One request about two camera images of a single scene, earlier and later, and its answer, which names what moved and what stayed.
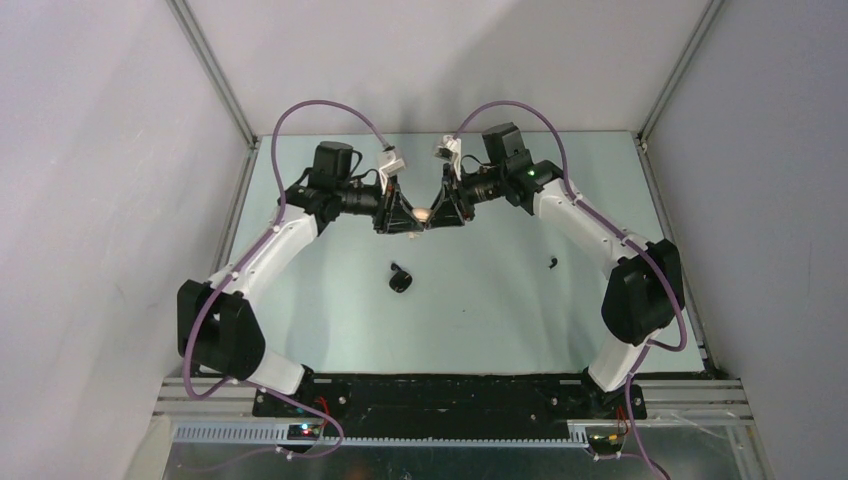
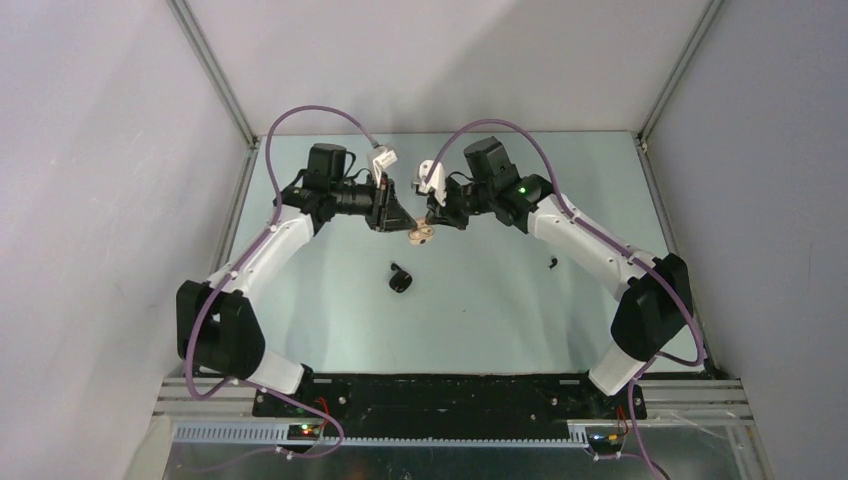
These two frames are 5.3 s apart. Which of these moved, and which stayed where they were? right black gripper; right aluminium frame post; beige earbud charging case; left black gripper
Moved: beige earbud charging case
Stayed: left black gripper; right aluminium frame post; right black gripper
